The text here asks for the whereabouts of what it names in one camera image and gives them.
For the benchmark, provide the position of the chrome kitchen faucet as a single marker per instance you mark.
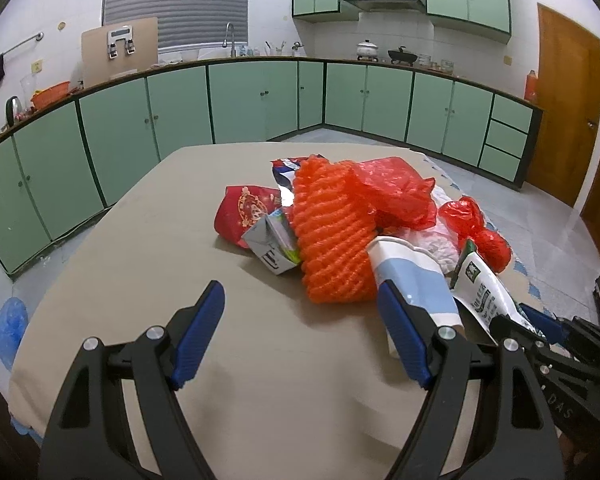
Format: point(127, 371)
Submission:
point(228, 35)

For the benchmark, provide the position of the glass jars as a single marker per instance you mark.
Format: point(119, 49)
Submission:
point(437, 64)

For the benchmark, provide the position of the white metal bracket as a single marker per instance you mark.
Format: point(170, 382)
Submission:
point(121, 40)

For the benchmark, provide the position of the white green milk carton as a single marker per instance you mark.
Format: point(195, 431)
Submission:
point(275, 245)

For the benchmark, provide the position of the utensil holder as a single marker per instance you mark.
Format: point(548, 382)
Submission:
point(275, 50)

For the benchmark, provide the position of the wooden board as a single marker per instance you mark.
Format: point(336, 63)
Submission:
point(95, 60)

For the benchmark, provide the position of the blue plastic bag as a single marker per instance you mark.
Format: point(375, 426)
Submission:
point(7, 332)

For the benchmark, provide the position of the orange thermos flask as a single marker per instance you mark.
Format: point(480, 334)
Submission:
point(531, 87)

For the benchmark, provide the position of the black wok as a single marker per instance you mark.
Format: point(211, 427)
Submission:
point(402, 55)

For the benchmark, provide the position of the blue white paper cup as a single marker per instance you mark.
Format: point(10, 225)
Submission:
point(410, 270)

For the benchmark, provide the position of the silver cooking pot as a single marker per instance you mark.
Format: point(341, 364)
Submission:
point(367, 51)

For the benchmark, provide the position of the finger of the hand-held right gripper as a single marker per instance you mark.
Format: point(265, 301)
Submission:
point(507, 330)
point(542, 322)

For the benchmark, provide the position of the white tissue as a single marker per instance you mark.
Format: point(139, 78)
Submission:
point(435, 247)

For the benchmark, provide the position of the orange foam net sleeve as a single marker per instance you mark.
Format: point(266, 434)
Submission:
point(330, 240)

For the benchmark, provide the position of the grey window blind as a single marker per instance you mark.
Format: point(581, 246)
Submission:
point(175, 0)

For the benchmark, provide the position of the orange plastic basket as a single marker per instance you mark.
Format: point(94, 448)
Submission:
point(50, 97)

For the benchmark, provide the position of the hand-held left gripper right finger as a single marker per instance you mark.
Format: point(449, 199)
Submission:
point(402, 332)

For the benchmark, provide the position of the metal towel rail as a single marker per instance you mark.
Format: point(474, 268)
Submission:
point(22, 44)

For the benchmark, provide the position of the red translucent plastic bag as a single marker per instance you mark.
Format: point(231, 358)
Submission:
point(395, 185)

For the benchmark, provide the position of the green white food packet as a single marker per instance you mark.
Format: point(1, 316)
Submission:
point(480, 285)

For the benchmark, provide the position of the silver blue foil packet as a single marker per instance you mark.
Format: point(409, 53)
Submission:
point(285, 172)

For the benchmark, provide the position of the knotted red plastic bag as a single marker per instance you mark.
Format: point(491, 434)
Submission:
point(490, 247)

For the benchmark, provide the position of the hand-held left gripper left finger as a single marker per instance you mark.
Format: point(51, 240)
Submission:
point(200, 332)

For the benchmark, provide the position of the red printed snack packet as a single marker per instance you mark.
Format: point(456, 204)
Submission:
point(245, 210)

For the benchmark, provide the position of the green base cabinet run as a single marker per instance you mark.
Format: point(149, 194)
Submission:
point(180, 105)

